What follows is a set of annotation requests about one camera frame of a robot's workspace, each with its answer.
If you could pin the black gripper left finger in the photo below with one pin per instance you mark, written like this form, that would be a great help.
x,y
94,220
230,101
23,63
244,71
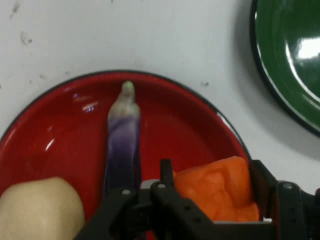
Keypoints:
x,y
175,207

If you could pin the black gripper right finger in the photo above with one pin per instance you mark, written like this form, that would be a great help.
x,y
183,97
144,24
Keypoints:
x,y
292,207

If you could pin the orange toy carrot chunk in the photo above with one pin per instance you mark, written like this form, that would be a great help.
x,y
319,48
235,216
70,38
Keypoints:
x,y
220,187

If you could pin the purple toy eggplant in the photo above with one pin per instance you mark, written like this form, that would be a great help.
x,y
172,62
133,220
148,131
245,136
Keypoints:
x,y
123,140

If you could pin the red plate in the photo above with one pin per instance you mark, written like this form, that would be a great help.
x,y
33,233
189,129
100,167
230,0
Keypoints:
x,y
75,140

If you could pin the beige toy potato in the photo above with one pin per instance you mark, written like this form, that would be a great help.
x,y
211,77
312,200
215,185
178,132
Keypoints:
x,y
40,210

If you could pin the dark green plate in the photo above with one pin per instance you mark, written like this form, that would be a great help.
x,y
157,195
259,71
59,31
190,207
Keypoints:
x,y
287,62

